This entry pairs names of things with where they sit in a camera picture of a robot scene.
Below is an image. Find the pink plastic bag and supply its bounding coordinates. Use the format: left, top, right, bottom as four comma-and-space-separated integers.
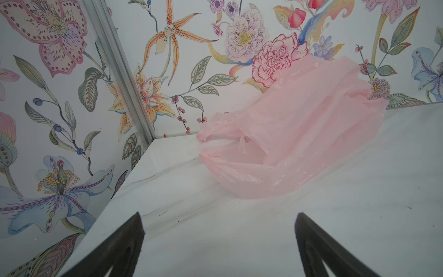
197, 55, 388, 199

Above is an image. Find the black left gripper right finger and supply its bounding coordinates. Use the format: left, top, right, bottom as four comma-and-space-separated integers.
294, 213, 378, 277

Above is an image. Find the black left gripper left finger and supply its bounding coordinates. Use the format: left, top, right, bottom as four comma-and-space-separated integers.
64, 212, 145, 277

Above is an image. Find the aluminium corner post left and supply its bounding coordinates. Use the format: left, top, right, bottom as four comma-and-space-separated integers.
83, 1, 155, 147

